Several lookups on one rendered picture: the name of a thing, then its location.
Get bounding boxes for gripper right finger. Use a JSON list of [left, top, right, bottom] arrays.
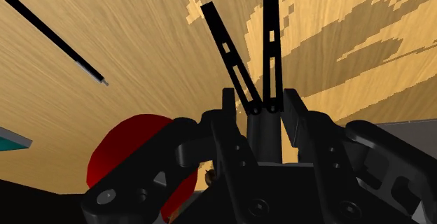
[[282, 87, 437, 224]]

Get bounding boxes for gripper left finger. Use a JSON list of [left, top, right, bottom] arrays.
[[81, 87, 261, 224]]

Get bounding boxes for red apple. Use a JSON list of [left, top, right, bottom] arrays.
[[86, 113, 216, 224]]

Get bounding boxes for teal flat block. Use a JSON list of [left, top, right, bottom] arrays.
[[0, 126, 34, 152]]

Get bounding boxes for black pen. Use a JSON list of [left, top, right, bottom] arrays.
[[0, 0, 110, 88]]

